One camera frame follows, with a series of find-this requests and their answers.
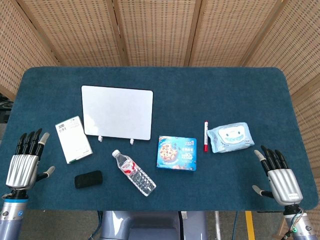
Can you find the white whiteboard with black rim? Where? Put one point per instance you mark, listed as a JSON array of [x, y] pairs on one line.
[[117, 112]]

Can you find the white cardboard box green edge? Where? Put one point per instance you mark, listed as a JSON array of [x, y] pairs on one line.
[[73, 141]]

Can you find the woven bamboo folding screen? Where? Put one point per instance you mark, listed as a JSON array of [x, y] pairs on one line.
[[160, 30]]

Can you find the white plastic stand foot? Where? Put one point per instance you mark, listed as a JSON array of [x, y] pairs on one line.
[[132, 141], [100, 139]]

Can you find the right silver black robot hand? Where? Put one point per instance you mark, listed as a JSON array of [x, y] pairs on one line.
[[283, 183]]

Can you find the red and white marker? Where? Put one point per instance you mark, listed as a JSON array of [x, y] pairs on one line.
[[206, 136]]

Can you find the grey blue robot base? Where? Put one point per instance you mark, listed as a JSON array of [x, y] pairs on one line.
[[152, 225]]

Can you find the dark background equipment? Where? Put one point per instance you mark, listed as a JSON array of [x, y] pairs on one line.
[[5, 107]]

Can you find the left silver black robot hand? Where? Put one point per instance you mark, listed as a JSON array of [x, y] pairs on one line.
[[22, 170]]

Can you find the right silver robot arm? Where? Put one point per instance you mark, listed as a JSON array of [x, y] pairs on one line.
[[298, 222]]

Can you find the clear water bottle red label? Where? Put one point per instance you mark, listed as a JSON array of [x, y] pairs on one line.
[[135, 175]]

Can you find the blue cookie box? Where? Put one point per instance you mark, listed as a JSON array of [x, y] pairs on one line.
[[177, 153]]

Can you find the dark teal table mat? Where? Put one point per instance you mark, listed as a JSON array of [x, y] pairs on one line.
[[200, 95]]

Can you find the black eraser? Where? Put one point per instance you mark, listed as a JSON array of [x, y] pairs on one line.
[[88, 179]]

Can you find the light blue wet wipes pack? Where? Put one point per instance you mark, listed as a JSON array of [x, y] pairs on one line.
[[230, 137]]

